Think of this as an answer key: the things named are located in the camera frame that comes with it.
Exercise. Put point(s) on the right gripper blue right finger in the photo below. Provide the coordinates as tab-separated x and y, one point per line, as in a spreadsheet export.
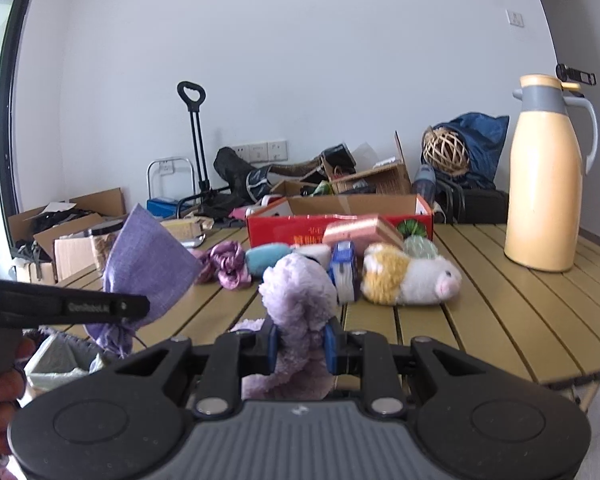
333	346

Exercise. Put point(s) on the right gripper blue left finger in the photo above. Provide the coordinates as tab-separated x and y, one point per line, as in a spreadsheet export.
269	337

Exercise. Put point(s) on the blue tissue pack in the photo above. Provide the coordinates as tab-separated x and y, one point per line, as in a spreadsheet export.
343	270

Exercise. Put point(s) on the light blue plush toy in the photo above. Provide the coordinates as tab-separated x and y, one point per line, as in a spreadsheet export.
260	258

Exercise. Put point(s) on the yellow white plush hamster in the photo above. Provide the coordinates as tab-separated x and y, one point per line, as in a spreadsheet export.
391	278

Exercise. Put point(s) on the purple satin scrunchie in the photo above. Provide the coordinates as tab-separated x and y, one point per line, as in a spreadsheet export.
224	263

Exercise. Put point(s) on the purple linen drawstring pouch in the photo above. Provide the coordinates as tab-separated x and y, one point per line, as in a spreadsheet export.
148	261

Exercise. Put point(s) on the pink layered sponge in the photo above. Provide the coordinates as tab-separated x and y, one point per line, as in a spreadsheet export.
362	232

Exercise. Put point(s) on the person's left hand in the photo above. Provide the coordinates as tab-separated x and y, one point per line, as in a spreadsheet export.
12	386

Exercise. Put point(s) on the far left cardboard box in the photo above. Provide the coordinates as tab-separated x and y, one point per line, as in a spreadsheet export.
31	263

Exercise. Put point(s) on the large open cardboard box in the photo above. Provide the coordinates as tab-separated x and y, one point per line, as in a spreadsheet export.
68	244

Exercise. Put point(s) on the cardboard box with green liner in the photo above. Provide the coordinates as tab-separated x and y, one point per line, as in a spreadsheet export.
60	359

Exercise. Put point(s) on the clear jar with snacks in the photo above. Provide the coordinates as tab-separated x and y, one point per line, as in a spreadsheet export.
102	238

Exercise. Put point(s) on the red cardboard fruit box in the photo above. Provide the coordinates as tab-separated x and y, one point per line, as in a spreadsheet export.
303	220

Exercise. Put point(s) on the black jacket with fleece lining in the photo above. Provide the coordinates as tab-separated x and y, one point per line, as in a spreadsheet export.
248	183

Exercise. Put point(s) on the blue carton box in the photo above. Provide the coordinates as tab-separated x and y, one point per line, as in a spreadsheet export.
163	208

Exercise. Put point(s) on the small open cardboard box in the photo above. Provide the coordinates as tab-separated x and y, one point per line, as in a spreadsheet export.
386	177

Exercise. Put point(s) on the grey blue water bottle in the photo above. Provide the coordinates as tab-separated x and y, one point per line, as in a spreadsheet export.
425	183

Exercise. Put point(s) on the black suitcase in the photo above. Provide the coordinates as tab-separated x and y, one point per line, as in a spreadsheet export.
471	205

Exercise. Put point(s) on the tan folding slat table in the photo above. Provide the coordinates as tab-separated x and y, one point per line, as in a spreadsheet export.
541	326

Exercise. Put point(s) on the woven rattan ball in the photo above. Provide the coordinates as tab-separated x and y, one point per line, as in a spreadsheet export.
443	149

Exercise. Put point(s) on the navy blue fabric bag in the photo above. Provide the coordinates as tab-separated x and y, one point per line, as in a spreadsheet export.
484	136

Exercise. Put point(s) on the cream thermos jug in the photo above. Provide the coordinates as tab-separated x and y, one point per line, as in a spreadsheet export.
546	170

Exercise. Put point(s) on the wall socket panel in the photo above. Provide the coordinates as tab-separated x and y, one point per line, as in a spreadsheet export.
262	151

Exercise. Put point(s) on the chrome folding stool frame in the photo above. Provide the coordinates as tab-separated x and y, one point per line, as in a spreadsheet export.
172	178

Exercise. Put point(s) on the black wagon pull handle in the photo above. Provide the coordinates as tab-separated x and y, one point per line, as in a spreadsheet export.
193	95

